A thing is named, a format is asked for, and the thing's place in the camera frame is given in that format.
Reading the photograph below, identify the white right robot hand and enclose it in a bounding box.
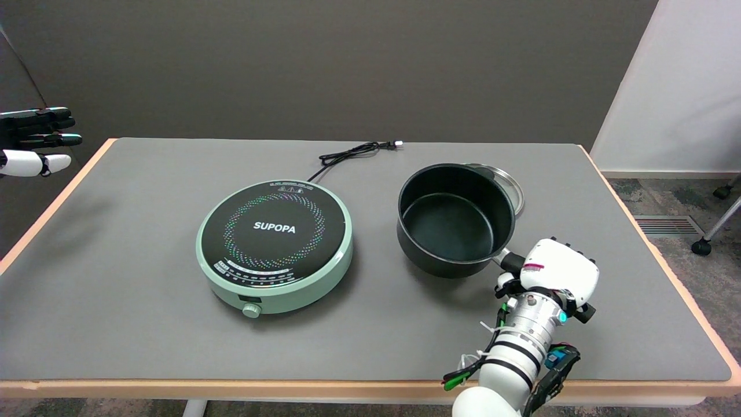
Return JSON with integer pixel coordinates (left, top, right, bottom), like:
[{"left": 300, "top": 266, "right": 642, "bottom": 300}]
[{"left": 495, "top": 236, "right": 600, "bottom": 318}]

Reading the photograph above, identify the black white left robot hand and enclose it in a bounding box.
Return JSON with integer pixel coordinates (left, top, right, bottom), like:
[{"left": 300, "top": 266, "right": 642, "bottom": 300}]
[{"left": 0, "top": 107, "right": 83, "bottom": 178}]

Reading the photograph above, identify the black saucepan with handle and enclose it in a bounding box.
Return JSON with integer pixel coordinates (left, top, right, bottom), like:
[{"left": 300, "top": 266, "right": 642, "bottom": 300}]
[{"left": 397, "top": 163, "right": 597, "bottom": 324}]

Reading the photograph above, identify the glass lid with black knob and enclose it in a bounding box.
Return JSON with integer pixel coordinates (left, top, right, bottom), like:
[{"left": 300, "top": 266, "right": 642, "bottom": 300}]
[{"left": 463, "top": 164, "right": 525, "bottom": 217}]

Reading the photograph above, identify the floor air vent grille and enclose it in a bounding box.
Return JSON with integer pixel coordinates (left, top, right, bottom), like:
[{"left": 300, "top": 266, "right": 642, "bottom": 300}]
[{"left": 634, "top": 215, "right": 704, "bottom": 237}]

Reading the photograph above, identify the grey wheeled chair base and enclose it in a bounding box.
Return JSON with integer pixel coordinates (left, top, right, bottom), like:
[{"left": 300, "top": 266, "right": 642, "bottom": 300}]
[{"left": 692, "top": 175, "right": 741, "bottom": 257}]

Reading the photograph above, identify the grey table mat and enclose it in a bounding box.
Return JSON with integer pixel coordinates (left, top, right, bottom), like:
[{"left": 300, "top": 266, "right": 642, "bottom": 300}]
[{"left": 0, "top": 138, "right": 733, "bottom": 383}]

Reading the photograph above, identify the green round induction cooker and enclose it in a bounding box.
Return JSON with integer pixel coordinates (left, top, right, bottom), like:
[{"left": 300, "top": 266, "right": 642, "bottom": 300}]
[{"left": 196, "top": 180, "right": 354, "bottom": 319}]

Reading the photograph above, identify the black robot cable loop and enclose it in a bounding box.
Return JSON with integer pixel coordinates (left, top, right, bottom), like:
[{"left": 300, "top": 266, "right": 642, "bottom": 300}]
[{"left": 523, "top": 343, "right": 581, "bottom": 417}]

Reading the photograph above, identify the black cable with green tip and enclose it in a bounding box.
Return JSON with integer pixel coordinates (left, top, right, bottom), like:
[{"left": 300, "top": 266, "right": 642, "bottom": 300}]
[{"left": 443, "top": 360, "right": 490, "bottom": 392}]

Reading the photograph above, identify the black power cord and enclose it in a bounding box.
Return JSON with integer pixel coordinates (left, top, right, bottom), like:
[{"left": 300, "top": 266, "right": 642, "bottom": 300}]
[{"left": 307, "top": 141, "right": 403, "bottom": 183}]

